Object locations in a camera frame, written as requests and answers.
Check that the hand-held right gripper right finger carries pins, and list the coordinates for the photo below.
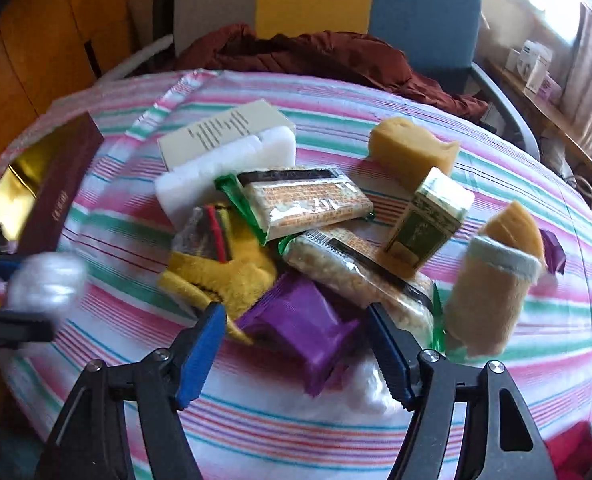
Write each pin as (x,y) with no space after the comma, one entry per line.
(391,360)

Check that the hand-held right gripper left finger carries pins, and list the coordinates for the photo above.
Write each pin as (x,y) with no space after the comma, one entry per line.
(200,355)

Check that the white cotton ball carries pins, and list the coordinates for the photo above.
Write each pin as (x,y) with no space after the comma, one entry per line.
(45,282)
(366,390)

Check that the green-wrapped cracker packet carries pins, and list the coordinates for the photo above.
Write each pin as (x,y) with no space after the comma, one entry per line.
(351,275)
(301,205)

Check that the purple snack packet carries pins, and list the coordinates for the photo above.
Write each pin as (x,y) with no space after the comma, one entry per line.
(301,330)

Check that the maroon gift box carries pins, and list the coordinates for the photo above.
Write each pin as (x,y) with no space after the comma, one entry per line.
(60,185)

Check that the yellow cloth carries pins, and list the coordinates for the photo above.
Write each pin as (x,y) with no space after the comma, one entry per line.
(246,275)

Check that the beige sock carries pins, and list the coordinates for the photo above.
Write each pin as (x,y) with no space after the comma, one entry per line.
(486,300)

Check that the striped tablecloth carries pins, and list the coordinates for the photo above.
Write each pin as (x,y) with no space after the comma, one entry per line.
(125,260)

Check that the small striped clear packet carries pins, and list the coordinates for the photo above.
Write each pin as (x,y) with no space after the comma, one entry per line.
(210,235)

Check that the green tea box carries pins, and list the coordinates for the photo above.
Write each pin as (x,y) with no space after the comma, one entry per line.
(426,220)

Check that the white foam block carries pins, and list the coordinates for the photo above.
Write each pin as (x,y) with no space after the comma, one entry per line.
(185,190)

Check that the yellow sponge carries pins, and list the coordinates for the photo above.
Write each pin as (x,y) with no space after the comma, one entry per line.
(406,150)
(513,225)

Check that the small purple packet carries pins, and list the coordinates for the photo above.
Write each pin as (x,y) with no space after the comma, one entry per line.
(553,255)

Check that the red cloth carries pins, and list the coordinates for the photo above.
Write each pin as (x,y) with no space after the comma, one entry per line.
(576,450)

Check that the wooden cabinet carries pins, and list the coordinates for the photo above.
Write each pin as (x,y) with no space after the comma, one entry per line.
(35,50)

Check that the beige printed box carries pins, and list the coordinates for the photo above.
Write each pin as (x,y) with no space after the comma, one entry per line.
(215,130)

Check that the wooden desk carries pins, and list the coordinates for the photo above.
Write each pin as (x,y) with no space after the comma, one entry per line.
(551,115)

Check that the maroon jacket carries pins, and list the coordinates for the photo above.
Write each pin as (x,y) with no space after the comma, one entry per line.
(326,55)

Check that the pink and white box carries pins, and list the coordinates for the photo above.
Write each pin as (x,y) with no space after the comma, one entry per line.
(543,85)

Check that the grey yellow blue chair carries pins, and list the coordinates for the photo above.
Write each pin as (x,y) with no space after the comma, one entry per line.
(426,20)

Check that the curtain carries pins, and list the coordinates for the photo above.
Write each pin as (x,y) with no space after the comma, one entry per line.
(591,75)

